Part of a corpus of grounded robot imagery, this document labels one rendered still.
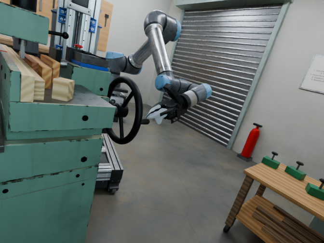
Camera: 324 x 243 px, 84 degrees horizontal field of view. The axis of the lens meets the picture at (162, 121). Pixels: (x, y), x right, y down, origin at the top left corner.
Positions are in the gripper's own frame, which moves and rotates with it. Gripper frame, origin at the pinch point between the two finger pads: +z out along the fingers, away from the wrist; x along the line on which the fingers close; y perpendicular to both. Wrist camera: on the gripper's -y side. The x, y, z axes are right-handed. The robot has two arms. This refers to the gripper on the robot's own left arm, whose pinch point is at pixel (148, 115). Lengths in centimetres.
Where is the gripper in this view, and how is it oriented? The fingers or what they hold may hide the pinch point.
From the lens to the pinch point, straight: 73.8
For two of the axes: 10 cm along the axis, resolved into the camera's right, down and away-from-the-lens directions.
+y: 1.0, 8.0, 5.8
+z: -7.9, 4.2, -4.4
